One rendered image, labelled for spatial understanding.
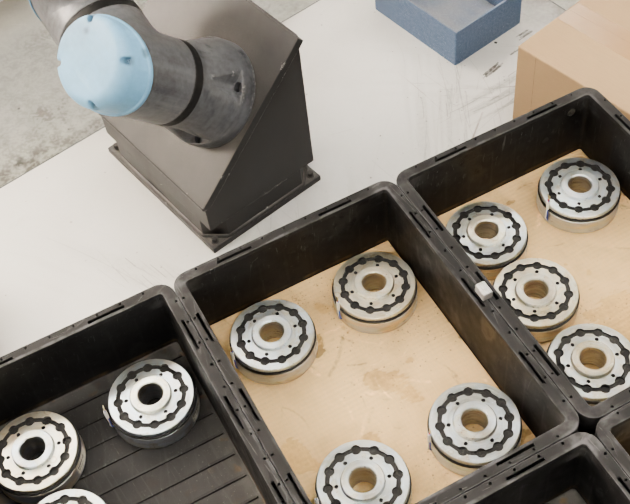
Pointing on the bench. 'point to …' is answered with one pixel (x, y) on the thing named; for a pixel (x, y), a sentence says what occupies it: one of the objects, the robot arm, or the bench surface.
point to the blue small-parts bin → (453, 23)
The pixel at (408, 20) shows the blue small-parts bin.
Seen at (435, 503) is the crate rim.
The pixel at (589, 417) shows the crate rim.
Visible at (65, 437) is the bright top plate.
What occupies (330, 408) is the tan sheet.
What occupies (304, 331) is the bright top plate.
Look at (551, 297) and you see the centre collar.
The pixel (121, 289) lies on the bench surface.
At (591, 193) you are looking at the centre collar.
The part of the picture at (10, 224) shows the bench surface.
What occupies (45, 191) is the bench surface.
